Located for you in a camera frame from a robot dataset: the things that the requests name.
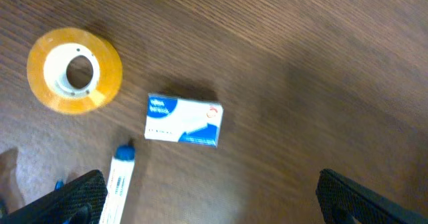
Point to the blue ballpoint pen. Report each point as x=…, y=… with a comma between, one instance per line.
x=59, y=185

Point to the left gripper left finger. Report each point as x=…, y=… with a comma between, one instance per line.
x=80, y=201

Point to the white blue staples box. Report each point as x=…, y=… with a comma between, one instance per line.
x=176, y=119

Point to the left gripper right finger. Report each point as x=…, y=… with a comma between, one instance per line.
x=343, y=200

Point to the white blue marker pen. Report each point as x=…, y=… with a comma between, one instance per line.
x=121, y=168

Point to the yellow clear tape roll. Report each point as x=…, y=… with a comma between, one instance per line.
x=73, y=71

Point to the black yellow correction tape dispenser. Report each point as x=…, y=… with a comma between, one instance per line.
x=3, y=209

